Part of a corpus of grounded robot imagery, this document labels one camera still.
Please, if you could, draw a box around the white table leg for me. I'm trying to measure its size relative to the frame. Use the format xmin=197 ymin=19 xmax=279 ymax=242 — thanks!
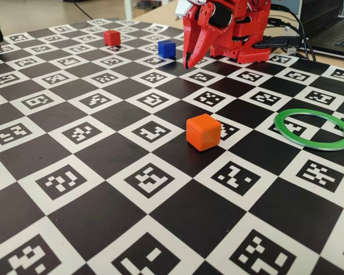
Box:
xmin=125 ymin=0 xmax=135 ymax=19

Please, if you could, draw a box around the grey blue box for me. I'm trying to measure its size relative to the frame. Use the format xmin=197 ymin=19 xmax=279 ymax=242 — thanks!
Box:
xmin=275 ymin=0 xmax=301 ymax=14

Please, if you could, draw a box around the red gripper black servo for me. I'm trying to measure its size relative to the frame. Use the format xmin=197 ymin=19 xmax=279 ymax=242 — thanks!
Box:
xmin=182 ymin=0 xmax=247 ymax=69

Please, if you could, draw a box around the red cube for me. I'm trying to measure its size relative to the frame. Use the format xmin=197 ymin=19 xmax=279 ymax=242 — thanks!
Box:
xmin=103 ymin=30 xmax=122 ymax=46

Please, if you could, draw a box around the black cable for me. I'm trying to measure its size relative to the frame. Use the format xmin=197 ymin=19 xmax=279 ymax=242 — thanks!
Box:
xmin=268 ymin=17 xmax=312 ymax=60
xmin=271 ymin=4 xmax=316 ymax=61

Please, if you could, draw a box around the blue cube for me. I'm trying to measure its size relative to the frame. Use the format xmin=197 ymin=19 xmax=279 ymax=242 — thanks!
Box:
xmin=157 ymin=40 xmax=176 ymax=59

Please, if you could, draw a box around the black laptop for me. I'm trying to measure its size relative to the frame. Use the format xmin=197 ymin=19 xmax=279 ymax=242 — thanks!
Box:
xmin=299 ymin=0 xmax=344 ymax=60

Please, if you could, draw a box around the black white marker board mat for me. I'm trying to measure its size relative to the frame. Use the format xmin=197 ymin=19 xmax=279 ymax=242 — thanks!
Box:
xmin=0 ymin=18 xmax=344 ymax=275

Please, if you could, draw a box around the green flat ring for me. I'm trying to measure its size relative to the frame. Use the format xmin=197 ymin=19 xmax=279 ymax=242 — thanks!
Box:
xmin=274 ymin=108 xmax=344 ymax=151

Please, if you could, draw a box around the orange cube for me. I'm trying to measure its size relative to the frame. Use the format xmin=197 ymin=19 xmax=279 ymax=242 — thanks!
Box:
xmin=186 ymin=113 xmax=221 ymax=152

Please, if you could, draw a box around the black power plug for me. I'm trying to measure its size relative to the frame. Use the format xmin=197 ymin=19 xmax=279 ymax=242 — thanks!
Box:
xmin=252 ymin=37 xmax=301 ymax=49

